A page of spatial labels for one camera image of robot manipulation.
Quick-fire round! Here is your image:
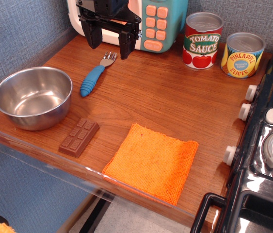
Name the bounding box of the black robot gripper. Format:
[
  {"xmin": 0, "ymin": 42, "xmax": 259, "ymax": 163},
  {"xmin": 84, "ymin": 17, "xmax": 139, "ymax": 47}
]
[{"xmin": 76, "ymin": 0, "xmax": 142, "ymax": 60}]

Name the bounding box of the orange cloth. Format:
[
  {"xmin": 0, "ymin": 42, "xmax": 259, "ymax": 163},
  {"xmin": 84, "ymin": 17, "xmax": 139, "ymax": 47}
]
[{"xmin": 102, "ymin": 123, "xmax": 199, "ymax": 206}]

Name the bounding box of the toy microwave oven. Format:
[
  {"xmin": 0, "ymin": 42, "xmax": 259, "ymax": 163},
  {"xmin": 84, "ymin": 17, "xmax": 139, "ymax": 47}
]
[{"xmin": 66, "ymin": 0, "xmax": 189, "ymax": 53}]

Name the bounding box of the tomato sauce can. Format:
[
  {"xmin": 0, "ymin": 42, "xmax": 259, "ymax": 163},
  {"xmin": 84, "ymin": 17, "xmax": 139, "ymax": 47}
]
[{"xmin": 182, "ymin": 12, "xmax": 224, "ymax": 69}]

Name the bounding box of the stainless steel bowl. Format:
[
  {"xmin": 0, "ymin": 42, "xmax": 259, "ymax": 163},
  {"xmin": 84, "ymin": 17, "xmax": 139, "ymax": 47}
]
[{"xmin": 0, "ymin": 67, "xmax": 73, "ymax": 131}]

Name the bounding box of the toy chocolate bar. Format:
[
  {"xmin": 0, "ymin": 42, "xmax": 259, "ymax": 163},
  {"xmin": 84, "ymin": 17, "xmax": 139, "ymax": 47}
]
[{"xmin": 58, "ymin": 118, "xmax": 99, "ymax": 158}]

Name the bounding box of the pineapple slices can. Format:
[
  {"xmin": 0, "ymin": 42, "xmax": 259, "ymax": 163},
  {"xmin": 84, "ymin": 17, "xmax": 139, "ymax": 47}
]
[{"xmin": 221, "ymin": 32, "xmax": 266, "ymax": 79}]

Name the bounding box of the white stove knob top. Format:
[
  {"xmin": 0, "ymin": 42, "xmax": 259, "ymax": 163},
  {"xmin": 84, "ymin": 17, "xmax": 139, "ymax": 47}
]
[{"xmin": 245, "ymin": 85, "xmax": 257, "ymax": 102}]

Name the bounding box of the white stove knob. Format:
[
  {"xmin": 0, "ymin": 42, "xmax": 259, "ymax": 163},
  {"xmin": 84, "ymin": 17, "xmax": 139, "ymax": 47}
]
[
  {"xmin": 238, "ymin": 103, "xmax": 251, "ymax": 121},
  {"xmin": 245, "ymin": 85, "xmax": 257, "ymax": 102},
  {"xmin": 223, "ymin": 146, "xmax": 237, "ymax": 166}
]

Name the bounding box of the white stove knob middle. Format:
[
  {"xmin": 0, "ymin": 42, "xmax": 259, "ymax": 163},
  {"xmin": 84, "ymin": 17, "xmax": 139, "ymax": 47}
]
[{"xmin": 238, "ymin": 103, "xmax": 251, "ymax": 121}]

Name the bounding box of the white stove knob bottom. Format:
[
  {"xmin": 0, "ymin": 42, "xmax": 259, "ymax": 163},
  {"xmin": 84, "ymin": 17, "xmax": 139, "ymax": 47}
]
[{"xmin": 223, "ymin": 146, "xmax": 237, "ymax": 166}]

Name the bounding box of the black toy stove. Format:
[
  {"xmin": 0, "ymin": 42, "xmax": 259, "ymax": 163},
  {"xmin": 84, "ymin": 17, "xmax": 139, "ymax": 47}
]
[{"xmin": 191, "ymin": 55, "xmax": 273, "ymax": 233}]

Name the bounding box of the blue handled fork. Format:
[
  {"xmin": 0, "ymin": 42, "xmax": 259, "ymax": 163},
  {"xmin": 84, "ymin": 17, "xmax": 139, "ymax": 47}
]
[{"xmin": 80, "ymin": 51, "xmax": 117, "ymax": 97}]

